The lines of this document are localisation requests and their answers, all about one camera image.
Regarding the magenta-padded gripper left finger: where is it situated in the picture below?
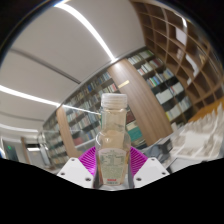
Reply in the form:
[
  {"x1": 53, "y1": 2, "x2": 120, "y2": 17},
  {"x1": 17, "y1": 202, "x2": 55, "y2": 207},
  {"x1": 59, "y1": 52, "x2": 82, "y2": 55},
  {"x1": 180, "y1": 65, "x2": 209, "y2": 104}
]
[{"x1": 56, "y1": 146, "x2": 98, "y2": 189}]

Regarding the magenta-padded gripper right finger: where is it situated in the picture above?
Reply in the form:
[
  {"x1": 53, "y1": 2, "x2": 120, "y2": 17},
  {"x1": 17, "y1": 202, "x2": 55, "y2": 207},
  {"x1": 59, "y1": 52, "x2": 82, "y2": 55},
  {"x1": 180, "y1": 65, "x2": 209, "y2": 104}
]
[{"x1": 128, "y1": 146, "x2": 171, "y2": 189}]

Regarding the clear plastic drink bottle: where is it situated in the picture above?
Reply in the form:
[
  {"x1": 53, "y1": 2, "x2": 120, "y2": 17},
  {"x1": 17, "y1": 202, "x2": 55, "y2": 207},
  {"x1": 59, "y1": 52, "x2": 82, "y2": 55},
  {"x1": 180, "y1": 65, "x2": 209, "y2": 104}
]
[{"x1": 94, "y1": 92, "x2": 132, "y2": 187}]

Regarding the dark grey architectural model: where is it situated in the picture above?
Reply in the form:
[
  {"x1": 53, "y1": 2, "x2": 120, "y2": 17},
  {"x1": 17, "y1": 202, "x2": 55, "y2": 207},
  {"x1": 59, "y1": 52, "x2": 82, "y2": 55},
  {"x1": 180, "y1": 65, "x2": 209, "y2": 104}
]
[{"x1": 146, "y1": 134, "x2": 175, "y2": 162}]

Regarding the wooden cubby shelf unit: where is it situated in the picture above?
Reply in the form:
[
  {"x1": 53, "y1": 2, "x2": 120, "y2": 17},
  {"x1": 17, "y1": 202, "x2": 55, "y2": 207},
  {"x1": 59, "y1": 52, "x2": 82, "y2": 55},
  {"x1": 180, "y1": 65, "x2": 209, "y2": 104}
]
[{"x1": 131, "y1": 0, "x2": 224, "y2": 114}]

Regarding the straight ceiling light strip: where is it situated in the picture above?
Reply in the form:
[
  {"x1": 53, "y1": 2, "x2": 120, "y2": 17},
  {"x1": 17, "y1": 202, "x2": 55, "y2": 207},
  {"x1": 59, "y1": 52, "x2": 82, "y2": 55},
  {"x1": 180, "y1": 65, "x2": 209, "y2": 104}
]
[{"x1": 54, "y1": 2, "x2": 117, "y2": 63}]

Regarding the wall bookshelf full of books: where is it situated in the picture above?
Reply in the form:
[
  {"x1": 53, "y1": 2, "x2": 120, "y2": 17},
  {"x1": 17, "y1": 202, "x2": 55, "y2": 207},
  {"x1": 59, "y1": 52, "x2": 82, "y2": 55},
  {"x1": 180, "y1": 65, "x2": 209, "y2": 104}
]
[{"x1": 41, "y1": 49, "x2": 194, "y2": 168}]

